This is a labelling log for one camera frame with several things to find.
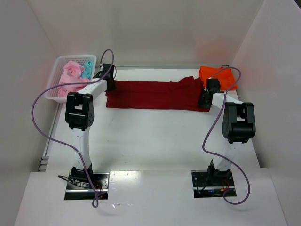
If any dark red t shirt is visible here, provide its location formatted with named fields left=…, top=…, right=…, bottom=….
left=106, top=76, right=209, bottom=112

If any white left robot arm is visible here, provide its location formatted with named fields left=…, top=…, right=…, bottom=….
left=65, top=64, right=117, bottom=185

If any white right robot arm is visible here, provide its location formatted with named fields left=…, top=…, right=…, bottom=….
left=198, top=78, right=256, bottom=186

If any orange folded t shirt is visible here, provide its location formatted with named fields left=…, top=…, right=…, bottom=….
left=199, top=66, right=235, bottom=91

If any teal t shirt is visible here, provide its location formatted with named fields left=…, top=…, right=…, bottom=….
left=81, top=61, right=94, bottom=80

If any pink t shirt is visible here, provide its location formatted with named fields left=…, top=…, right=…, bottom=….
left=58, top=61, right=90, bottom=97

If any white plastic laundry basket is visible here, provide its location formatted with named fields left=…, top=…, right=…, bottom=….
left=44, top=54, right=97, bottom=103

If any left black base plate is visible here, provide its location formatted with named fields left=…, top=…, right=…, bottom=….
left=64, top=172, right=110, bottom=201

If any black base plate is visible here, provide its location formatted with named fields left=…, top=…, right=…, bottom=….
left=191, top=170, right=237, bottom=198
left=64, top=172, right=110, bottom=201

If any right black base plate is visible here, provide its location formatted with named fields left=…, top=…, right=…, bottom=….
left=191, top=170, right=237, bottom=198

